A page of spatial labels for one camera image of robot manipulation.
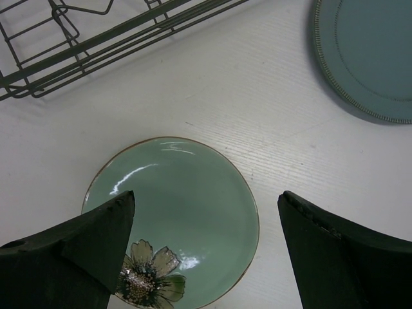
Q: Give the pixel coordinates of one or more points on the green plate with flower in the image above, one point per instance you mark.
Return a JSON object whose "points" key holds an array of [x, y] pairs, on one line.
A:
{"points": [[196, 225]]}

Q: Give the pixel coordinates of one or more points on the blue-grey beaded rim plate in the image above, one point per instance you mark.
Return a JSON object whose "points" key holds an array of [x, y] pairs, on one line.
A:
{"points": [[364, 51]]}

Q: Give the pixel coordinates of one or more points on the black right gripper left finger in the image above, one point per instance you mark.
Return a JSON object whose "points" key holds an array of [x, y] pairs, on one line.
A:
{"points": [[74, 264]]}

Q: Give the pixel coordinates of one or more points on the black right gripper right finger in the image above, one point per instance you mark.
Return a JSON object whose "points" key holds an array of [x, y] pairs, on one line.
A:
{"points": [[340, 264]]}

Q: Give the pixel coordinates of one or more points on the grey wire dish rack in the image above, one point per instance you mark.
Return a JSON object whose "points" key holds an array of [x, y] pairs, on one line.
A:
{"points": [[46, 45]]}

